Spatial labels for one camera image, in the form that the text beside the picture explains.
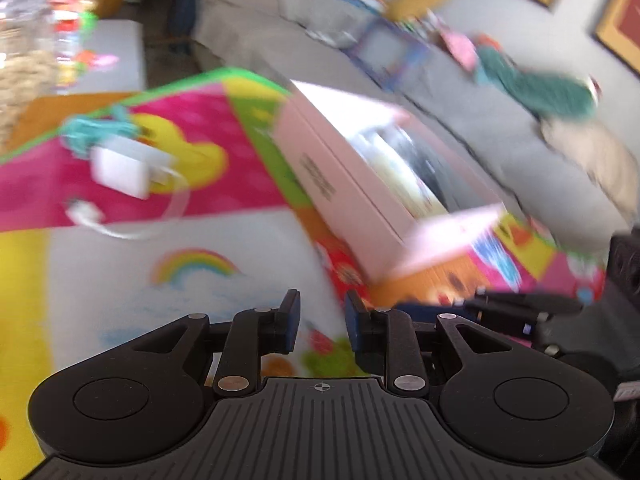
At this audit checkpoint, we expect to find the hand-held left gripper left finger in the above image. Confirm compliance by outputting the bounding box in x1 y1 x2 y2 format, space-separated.
127 289 302 396

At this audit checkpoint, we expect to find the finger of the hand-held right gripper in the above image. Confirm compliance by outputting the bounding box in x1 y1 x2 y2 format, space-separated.
462 287 585 322
395 301 551 347

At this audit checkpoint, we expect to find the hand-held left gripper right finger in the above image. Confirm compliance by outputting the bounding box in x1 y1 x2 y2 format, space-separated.
345 290 521 396

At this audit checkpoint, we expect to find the pink cardboard box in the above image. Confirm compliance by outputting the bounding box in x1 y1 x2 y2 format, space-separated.
272 79 508 286

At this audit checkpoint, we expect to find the beige cloth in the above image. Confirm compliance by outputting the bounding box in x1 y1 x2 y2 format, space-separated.
540 120 632 223

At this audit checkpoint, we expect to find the grey sofa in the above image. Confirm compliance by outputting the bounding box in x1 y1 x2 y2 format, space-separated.
192 0 640 261

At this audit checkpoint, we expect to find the colourful cartoon play mat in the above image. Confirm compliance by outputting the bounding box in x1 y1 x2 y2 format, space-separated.
0 67 616 480

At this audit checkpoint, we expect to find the teal towel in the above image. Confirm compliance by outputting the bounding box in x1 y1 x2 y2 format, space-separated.
472 47 598 121

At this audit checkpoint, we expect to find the white charger brick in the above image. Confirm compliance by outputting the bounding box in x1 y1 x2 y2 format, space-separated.
90 135 176 201

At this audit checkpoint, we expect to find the pink plush toy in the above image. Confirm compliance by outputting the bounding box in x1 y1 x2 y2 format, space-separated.
442 30 481 71

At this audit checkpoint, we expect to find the white low table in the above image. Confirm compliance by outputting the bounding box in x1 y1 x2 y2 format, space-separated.
80 20 146 93

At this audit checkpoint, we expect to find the plastic jar with red lid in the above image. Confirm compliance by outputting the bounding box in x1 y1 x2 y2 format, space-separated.
52 7 86 61

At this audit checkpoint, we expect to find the green capped bottle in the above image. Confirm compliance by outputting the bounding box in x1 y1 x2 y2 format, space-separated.
75 0 101 31

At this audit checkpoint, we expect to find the white cable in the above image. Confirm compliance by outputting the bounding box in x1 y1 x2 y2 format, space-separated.
65 172 193 241

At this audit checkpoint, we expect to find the teal cable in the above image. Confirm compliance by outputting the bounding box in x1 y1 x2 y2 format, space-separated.
60 105 141 156

